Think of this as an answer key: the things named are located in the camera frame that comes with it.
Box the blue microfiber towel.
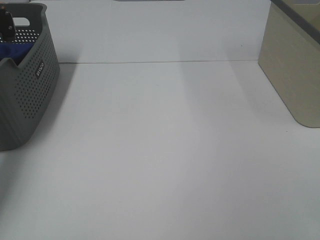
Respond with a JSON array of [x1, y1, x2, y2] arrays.
[[0, 43, 34, 65]]

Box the beige plastic bin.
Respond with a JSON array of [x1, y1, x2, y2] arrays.
[[258, 0, 320, 128]]

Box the grey perforated plastic basket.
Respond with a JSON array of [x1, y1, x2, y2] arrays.
[[0, 2, 60, 151]]

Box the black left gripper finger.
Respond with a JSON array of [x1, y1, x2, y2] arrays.
[[0, 10, 15, 42]]

